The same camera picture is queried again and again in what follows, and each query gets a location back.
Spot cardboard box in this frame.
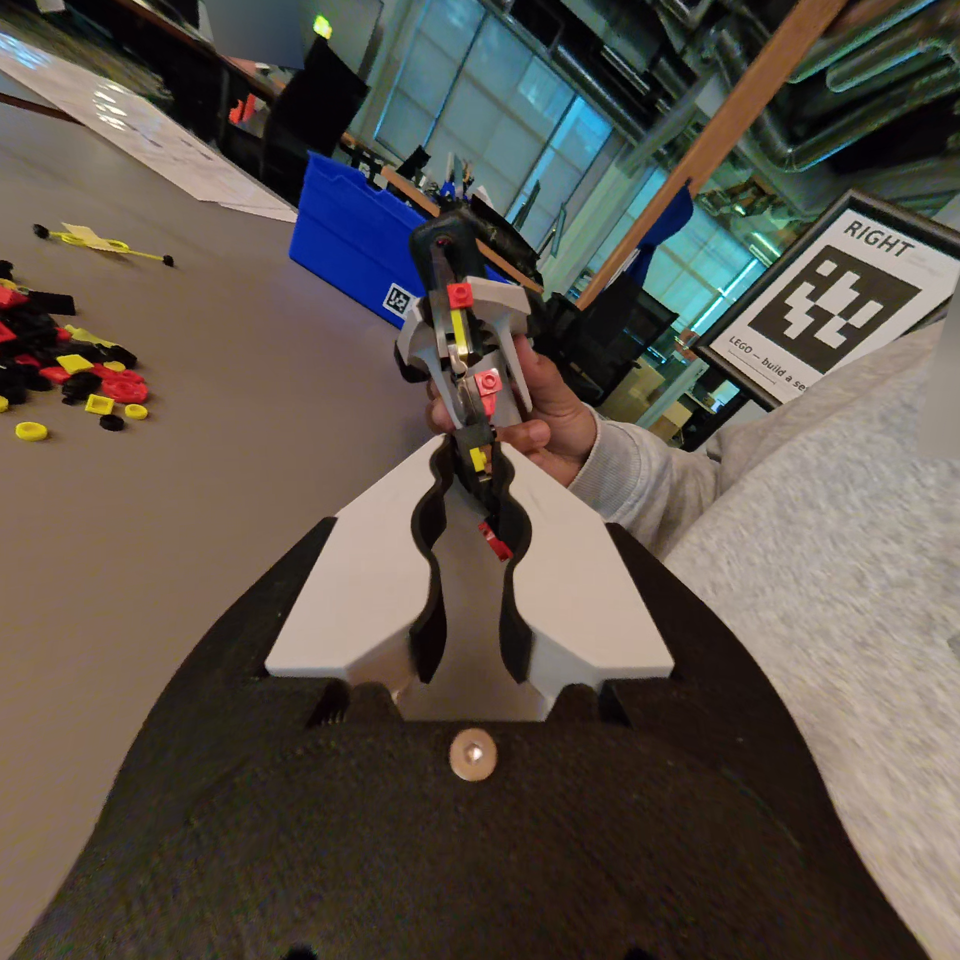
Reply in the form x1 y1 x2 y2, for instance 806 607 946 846
600 360 721 451

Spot black office chair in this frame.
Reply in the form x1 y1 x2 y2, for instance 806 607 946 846
262 37 372 204

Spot long red yellow black lego model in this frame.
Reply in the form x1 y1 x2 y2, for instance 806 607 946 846
429 279 519 564

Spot person's right hand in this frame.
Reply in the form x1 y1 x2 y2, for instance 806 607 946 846
426 337 600 489

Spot framed sign with printed tag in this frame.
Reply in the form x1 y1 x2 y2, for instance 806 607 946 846
693 189 960 412

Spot person's right forearm grey sleeve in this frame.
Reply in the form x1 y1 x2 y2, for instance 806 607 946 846
568 318 960 571

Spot yellow lego axle black tips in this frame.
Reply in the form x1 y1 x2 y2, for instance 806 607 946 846
32 221 175 269

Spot white paper instruction sheet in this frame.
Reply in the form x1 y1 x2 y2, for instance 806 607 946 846
0 30 299 224

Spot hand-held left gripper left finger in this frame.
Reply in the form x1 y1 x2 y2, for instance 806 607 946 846
264 433 452 700

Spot wooden post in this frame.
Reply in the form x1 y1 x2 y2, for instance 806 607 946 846
577 0 849 309

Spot person's grey sweater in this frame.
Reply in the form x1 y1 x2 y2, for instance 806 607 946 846
660 450 960 960

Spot pile of loose lego pieces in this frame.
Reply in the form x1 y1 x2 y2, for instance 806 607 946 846
0 258 151 444

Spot blue cloth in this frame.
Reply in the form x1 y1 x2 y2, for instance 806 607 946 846
630 180 695 286

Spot blue plastic bin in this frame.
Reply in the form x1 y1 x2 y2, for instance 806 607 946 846
288 150 526 331

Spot black mesh chair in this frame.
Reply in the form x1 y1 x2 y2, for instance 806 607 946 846
547 288 680 406

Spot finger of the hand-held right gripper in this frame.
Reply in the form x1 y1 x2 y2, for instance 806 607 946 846
395 296 471 435
470 278 534 415

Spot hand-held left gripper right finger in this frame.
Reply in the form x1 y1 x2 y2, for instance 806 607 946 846
493 441 675 700

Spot metal ceiling ducts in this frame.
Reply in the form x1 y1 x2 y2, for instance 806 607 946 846
652 0 960 174

